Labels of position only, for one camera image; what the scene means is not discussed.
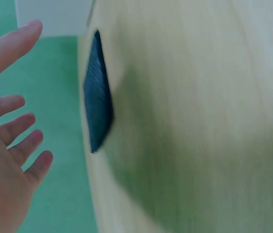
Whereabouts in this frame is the dark blue flat block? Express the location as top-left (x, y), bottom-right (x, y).
top-left (82, 30), bottom-right (115, 154)

